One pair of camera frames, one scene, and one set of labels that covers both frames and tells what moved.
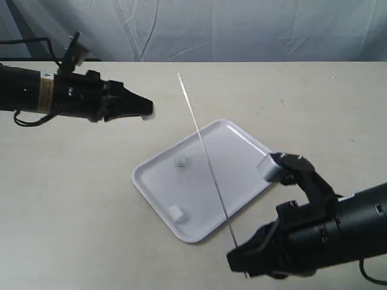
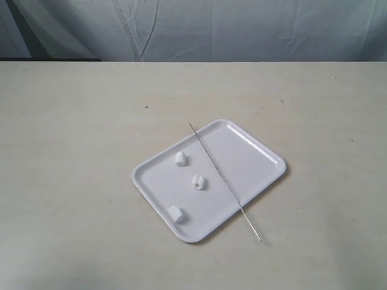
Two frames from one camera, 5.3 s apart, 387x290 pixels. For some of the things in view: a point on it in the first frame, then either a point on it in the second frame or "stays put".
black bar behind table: [27, 59] stays put
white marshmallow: [152, 115] → [198, 182]
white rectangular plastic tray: [205, 177] stays put
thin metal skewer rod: [209, 165] → [256, 235]
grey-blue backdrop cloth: [211, 30] stays put
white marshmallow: [176, 213] stays put
